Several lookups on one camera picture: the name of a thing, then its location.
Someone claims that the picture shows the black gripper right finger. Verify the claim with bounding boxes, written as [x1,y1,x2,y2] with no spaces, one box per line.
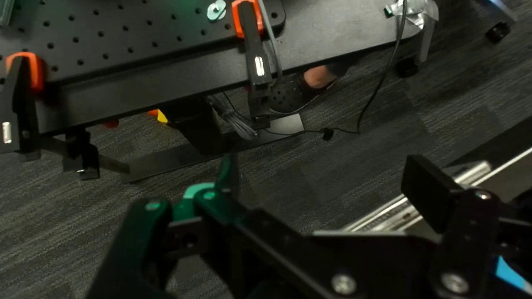
[400,152,532,299]

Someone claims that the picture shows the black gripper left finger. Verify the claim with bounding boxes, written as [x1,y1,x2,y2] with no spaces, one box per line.
[85,152,247,299]

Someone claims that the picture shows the round orange object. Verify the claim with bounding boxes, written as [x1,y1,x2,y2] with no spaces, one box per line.
[302,63,341,91]

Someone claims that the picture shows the small yellow red piece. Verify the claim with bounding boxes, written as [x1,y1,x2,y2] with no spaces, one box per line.
[145,106,170,126]

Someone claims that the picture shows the orange black bar clamp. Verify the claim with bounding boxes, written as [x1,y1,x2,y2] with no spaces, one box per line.
[230,0,280,121]
[0,49,132,182]

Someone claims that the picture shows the black caster wheel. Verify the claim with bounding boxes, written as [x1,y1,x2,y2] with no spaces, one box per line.
[484,19,513,44]

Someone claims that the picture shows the black perforated breadboard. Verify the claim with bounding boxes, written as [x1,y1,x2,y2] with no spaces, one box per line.
[0,0,441,136]

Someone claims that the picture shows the silver metal washer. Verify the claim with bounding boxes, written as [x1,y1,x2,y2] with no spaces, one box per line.
[207,0,228,21]

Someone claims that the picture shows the thin black cable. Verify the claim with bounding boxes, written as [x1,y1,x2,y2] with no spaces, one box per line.
[252,0,413,136]

